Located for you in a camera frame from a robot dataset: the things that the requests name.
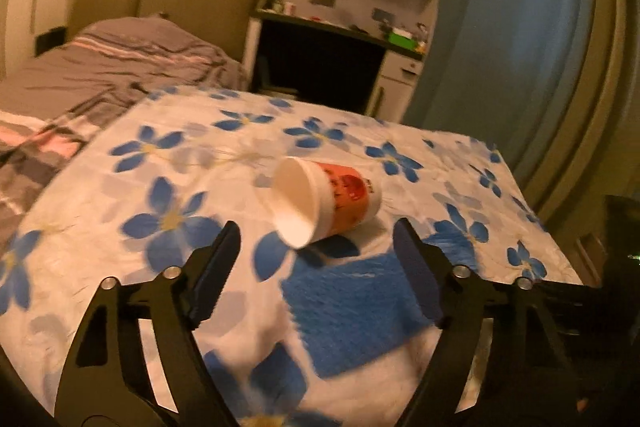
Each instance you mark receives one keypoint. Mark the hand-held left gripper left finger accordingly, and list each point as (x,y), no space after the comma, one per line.
(217,272)

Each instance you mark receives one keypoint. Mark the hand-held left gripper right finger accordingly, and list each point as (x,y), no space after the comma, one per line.
(420,274)

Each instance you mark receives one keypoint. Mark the white red-print paper cup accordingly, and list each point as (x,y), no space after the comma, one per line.
(325,202)

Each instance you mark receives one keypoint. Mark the blue sponge cloth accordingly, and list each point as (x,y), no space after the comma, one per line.
(360,312)

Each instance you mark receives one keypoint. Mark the white drawer unit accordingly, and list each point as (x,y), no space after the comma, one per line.
(395,94)

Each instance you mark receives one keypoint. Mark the blue and beige curtain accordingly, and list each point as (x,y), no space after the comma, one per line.
(525,57)

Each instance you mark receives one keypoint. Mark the green box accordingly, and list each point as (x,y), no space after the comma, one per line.
(402,39)

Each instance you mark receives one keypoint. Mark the grey striped bedding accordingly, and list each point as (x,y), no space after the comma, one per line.
(100,67)

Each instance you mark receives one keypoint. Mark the dark wooden desk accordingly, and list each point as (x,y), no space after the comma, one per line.
(320,57)

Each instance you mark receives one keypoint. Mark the black bedside stand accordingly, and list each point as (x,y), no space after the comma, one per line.
(51,41)

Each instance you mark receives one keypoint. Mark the white wardrobe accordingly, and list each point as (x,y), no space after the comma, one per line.
(15,22)

